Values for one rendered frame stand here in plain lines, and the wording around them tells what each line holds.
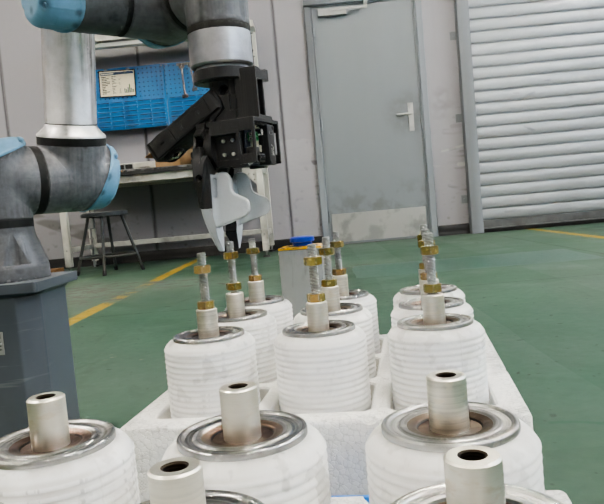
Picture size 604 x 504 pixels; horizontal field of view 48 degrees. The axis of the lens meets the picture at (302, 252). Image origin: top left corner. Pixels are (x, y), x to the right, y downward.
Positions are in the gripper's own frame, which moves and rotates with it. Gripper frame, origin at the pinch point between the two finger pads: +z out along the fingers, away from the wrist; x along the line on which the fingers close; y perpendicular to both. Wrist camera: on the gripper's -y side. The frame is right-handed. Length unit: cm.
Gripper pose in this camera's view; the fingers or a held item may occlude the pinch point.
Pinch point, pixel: (223, 239)
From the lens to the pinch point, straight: 83.9
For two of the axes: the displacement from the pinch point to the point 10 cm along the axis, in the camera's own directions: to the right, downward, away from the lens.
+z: 0.9, 9.9, 0.7
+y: 9.2, -0.6, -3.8
